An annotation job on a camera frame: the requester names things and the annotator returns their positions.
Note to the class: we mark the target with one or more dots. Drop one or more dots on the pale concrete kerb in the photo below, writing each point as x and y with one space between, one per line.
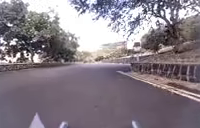
174 90

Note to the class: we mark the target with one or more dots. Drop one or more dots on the dry dirt verge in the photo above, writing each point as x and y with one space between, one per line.
181 83

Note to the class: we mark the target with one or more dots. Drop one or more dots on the large spreading tree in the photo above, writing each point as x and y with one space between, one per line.
171 30

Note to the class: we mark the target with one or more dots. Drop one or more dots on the row of trees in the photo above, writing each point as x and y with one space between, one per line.
38 36

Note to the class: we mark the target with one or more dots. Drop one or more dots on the distant building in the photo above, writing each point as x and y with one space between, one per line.
114 45

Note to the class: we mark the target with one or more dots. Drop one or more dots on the green bushes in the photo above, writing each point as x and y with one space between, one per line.
194 28

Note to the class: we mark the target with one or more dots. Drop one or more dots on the grey asphalt road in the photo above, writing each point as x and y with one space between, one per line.
88 90

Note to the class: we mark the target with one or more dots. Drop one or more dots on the low striped stone wall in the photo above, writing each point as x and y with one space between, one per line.
174 70

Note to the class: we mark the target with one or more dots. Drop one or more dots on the dry earth slope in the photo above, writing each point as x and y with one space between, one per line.
188 55

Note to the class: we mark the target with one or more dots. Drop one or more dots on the robot's own part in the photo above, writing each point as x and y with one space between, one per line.
135 124
63 125

